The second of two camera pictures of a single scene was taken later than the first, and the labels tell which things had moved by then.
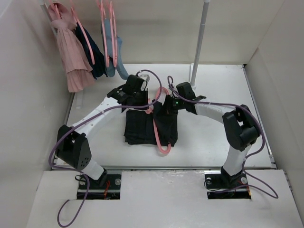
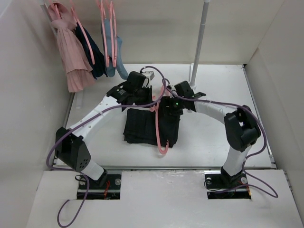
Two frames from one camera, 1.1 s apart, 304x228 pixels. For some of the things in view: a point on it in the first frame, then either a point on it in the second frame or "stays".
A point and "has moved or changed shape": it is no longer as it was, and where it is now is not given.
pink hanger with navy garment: x=82 y=29 stays
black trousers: x=139 y=128 stays
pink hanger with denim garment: x=103 y=18 stays
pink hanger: x=150 y=111 has moved or changed shape
